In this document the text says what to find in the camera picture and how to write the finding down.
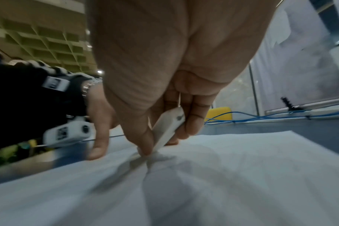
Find black wrist strap with tag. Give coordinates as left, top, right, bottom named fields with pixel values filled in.
left=7, top=60, right=101, bottom=93

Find silver metal bracelet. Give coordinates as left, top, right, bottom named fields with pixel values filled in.
left=81, top=79, right=103, bottom=105

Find person's left hand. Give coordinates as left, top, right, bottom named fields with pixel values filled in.
left=85, top=83, right=123, bottom=161

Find grey metal post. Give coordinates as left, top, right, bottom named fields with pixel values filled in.
left=316, top=0, right=339, bottom=47

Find grey metal rail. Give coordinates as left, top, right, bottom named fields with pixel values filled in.
left=264, top=97, right=339, bottom=116

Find blue cable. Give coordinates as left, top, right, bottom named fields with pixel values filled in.
left=204, top=104, right=339, bottom=124
left=204, top=99, right=339, bottom=122

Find white fabric sheet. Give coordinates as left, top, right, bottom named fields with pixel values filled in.
left=0, top=130, right=339, bottom=226

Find thin black cable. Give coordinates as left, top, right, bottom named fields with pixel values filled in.
left=81, top=134, right=126, bottom=142

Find translucent plastic curtain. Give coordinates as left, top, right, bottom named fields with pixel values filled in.
left=214, top=0, right=339, bottom=117

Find person's right hand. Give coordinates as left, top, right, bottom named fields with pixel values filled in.
left=87, top=0, right=282, bottom=157

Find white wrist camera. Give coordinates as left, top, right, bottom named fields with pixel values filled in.
left=42, top=120, right=96, bottom=149

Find black clamp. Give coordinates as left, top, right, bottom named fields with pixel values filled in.
left=280, top=96, right=302, bottom=111

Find green and yellow objects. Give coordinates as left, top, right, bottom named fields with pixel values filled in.
left=0, top=139, right=48, bottom=171

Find white marking tool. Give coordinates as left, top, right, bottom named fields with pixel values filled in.
left=151, top=106, right=186, bottom=153

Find yellow plastic box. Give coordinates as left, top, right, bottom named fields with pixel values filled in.
left=206, top=106, right=233, bottom=123

